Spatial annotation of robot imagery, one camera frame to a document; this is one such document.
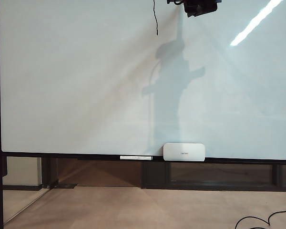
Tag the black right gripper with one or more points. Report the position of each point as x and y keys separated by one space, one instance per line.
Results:
x=200 y=7

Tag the white glass whiteboard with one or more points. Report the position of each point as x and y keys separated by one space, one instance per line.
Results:
x=85 y=71

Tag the white whiteboard eraser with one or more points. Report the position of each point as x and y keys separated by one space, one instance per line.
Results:
x=183 y=152

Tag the white marker with black cap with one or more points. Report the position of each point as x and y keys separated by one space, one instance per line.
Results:
x=133 y=157

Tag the black whiteboard pen tray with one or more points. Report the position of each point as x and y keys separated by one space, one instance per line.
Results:
x=62 y=155

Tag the dark low cabinet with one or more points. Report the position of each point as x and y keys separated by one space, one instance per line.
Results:
x=155 y=176

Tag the dark door post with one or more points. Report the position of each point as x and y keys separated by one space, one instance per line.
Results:
x=50 y=171

